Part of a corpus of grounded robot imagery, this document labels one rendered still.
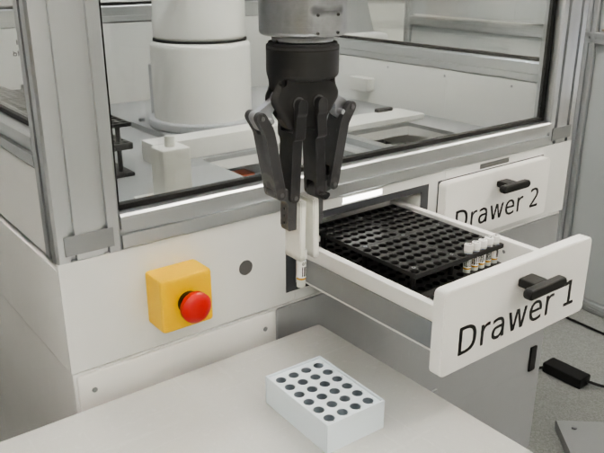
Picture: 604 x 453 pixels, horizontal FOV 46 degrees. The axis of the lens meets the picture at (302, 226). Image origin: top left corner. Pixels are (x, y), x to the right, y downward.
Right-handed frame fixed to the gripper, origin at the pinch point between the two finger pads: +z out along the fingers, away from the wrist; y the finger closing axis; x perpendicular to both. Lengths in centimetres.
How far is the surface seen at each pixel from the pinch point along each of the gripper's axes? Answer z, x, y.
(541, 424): 99, 42, 117
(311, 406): 20.0, -4.8, -2.1
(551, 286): 8.6, -15.0, 26.0
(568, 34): -16, 20, 74
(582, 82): 13, 93, 193
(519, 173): 8, 18, 61
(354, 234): 9.8, 14.5, 20.0
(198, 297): 10.4, 10.2, -8.1
